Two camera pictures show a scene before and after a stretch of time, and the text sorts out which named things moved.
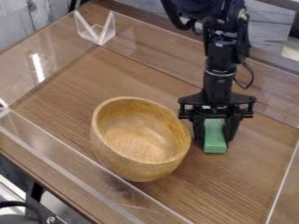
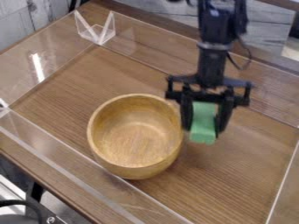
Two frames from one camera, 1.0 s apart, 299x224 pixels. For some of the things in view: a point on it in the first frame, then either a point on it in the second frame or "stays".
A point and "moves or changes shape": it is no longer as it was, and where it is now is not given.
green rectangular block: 215,144 moves or changes shape
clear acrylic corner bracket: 97,33 stays
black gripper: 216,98 -> 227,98
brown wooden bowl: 140,137 stays
